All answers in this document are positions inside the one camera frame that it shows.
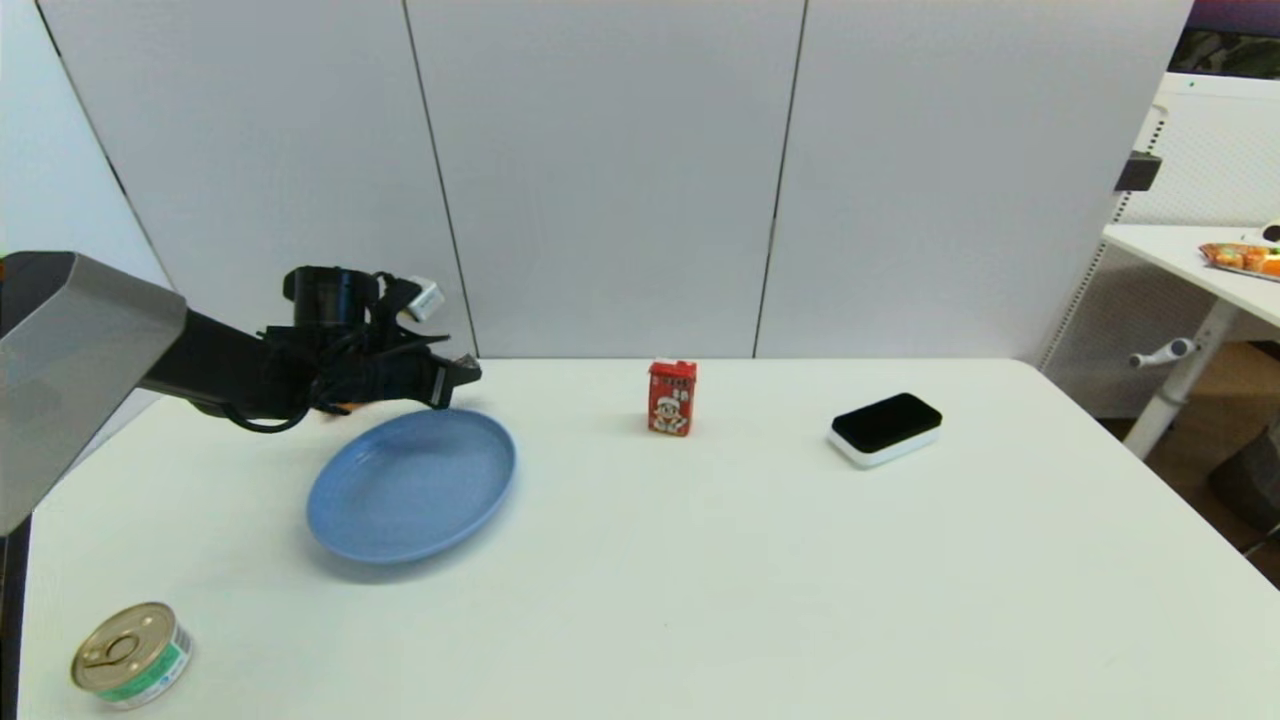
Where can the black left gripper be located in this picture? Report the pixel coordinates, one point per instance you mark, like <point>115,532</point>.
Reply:
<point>405,378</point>

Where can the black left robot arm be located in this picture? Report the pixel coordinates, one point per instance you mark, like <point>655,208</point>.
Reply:
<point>230,365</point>

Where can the blue oval plate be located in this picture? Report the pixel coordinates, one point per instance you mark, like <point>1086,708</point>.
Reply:
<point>412,485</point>

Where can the red cartoon milk carton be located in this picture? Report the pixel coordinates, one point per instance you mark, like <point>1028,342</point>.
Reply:
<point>672,400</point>

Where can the gold lid green label can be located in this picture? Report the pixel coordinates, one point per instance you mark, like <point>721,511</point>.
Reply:
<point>130,655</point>

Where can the black and white eraser block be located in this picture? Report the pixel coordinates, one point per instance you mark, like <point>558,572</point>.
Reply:
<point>885,430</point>

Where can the white desk leg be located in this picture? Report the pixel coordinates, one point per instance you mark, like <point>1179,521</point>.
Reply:
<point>1185,385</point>

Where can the white side desk top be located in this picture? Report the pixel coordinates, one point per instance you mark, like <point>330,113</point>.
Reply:
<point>1190,260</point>

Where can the brown cardboard box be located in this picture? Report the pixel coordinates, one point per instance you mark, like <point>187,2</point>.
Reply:
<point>1235,385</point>

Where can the white perforated pegboard panel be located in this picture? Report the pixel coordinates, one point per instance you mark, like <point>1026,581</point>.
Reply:
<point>1200,150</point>

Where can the orange snack packet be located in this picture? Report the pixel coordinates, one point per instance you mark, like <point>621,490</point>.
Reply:
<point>1240,260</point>

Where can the dark floor bin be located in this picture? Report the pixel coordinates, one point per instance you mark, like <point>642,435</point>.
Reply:
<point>1250,485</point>

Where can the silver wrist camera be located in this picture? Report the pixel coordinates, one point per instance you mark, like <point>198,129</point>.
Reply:
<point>424,298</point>

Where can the black bracket on pegboard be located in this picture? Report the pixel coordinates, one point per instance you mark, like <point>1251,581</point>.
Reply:
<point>1138,172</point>

